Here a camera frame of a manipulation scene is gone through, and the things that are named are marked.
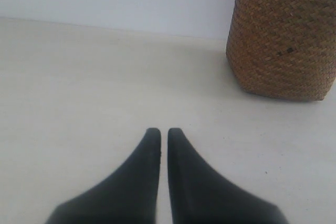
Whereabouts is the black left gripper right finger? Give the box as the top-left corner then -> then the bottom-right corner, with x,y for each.
167,128 -> 288,223

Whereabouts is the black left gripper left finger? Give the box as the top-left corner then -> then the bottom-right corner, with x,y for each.
47,128 -> 161,223

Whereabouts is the woven brown wicker basket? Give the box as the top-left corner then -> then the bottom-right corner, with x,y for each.
226,0 -> 335,101

